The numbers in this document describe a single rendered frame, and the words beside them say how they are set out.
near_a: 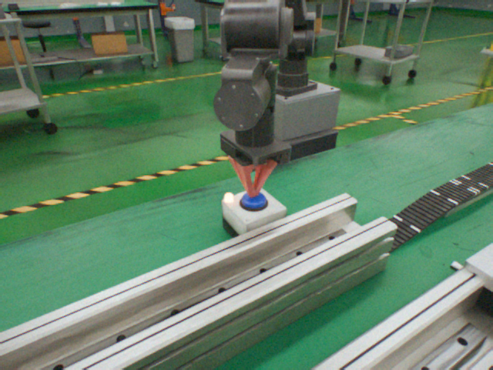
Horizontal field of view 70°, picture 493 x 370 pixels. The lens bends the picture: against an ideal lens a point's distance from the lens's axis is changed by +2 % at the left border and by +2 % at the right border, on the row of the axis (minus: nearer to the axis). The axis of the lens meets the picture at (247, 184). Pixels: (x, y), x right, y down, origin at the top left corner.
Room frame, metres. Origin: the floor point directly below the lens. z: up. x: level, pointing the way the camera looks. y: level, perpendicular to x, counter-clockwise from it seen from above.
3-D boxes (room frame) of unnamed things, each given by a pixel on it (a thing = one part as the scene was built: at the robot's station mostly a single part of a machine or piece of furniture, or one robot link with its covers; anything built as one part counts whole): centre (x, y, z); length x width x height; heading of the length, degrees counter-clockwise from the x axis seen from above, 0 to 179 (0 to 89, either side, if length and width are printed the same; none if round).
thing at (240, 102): (0.43, 0.00, 1.07); 0.12 x 0.09 x 0.12; 167
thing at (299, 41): (0.93, -0.12, 1.00); 0.09 x 0.05 x 0.10; 167
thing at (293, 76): (0.95, -0.12, 0.93); 0.12 x 0.09 x 0.08; 129
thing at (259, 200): (0.47, -0.01, 0.84); 0.04 x 0.04 x 0.02
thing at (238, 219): (0.46, -0.02, 0.81); 0.10 x 0.08 x 0.06; 32
